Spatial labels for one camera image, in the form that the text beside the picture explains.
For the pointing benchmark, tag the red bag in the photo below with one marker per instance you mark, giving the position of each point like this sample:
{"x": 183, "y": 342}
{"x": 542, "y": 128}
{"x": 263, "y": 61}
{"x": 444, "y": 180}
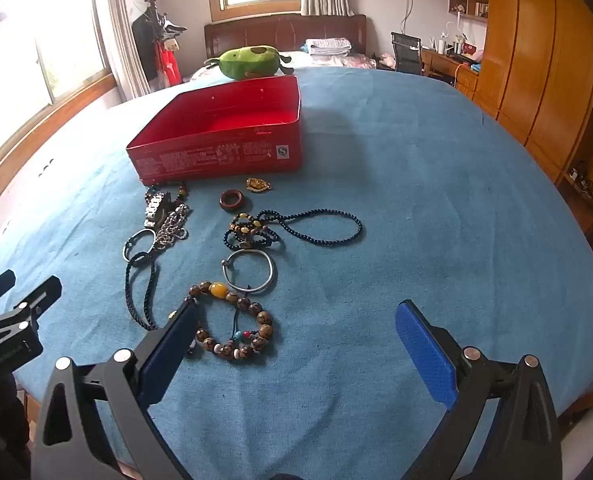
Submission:
{"x": 169, "y": 65}

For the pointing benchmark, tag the wooden desk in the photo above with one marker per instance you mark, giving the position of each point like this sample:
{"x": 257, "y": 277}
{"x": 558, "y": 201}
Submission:
{"x": 446, "y": 65}

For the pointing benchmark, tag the green plush toy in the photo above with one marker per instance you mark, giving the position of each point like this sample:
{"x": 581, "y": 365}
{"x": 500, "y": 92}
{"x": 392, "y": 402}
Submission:
{"x": 249, "y": 62}

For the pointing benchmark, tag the long white curtain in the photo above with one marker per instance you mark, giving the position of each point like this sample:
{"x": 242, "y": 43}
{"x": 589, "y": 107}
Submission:
{"x": 124, "y": 35}

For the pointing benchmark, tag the open wooden shelf unit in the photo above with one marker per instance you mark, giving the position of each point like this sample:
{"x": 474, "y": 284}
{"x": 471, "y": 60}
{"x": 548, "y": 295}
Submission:
{"x": 591, "y": 185}

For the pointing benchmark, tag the red tin box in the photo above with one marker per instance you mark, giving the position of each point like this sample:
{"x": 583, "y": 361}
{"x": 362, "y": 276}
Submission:
{"x": 216, "y": 155}

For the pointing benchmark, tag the silver metal watch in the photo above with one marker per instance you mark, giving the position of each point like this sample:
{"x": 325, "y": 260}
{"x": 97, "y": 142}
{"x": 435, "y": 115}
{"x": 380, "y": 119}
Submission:
{"x": 154, "y": 207}

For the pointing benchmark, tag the amber pendant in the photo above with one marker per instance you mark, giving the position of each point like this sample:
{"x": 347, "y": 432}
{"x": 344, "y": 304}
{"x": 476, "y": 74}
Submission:
{"x": 258, "y": 185}

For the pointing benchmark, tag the large side window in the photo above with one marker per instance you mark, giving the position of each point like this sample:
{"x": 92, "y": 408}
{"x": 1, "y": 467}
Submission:
{"x": 26, "y": 70}

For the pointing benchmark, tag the coat rack with clothes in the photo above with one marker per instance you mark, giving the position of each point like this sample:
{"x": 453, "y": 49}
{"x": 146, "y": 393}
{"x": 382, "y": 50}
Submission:
{"x": 146, "y": 40}

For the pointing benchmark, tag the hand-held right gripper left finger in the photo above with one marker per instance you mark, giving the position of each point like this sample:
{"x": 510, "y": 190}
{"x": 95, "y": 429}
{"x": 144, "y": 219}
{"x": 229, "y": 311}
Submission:
{"x": 169, "y": 350}

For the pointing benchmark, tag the blue blanket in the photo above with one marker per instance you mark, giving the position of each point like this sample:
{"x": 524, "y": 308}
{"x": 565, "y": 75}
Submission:
{"x": 426, "y": 210}

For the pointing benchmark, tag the folded towels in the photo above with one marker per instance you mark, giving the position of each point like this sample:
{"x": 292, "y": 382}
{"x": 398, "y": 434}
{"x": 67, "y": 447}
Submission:
{"x": 329, "y": 46}

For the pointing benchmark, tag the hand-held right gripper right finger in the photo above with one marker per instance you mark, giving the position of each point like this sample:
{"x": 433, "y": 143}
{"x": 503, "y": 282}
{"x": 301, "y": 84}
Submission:
{"x": 426, "y": 355}

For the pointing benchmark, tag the silver bangle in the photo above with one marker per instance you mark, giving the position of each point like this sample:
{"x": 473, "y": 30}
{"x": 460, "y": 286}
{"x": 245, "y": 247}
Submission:
{"x": 274, "y": 272}

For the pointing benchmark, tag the wooden bed headboard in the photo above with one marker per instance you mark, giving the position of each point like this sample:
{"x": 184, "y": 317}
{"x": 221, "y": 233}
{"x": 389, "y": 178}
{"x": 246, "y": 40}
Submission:
{"x": 286, "y": 30}

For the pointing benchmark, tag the black office chair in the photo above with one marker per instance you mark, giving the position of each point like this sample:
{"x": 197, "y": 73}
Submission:
{"x": 406, "y": 52}

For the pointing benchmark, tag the wooden wardrobe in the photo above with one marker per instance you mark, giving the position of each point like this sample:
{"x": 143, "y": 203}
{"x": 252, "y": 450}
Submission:
{"x": 536, "y": 60}

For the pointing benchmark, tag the pink floral bedding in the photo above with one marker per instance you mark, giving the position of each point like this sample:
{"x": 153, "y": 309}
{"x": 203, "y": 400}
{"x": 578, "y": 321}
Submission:
{"x": 341, "y": 61}

